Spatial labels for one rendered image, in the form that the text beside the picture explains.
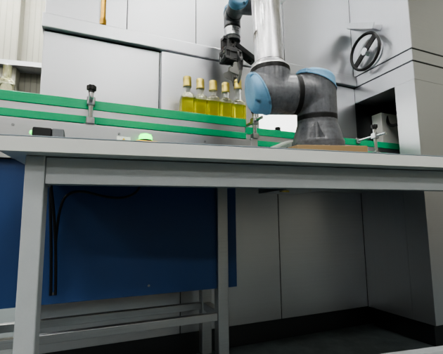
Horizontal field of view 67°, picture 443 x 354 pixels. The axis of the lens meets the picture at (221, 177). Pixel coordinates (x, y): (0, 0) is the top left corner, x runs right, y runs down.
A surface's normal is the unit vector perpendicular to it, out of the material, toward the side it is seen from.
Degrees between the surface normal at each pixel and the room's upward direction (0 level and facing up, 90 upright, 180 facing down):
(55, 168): 90
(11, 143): 90
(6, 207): 90
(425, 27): 90
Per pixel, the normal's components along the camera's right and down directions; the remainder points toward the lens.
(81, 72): 0.39, -0.12
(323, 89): 0.17, -0.06
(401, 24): -0.92, -0.04
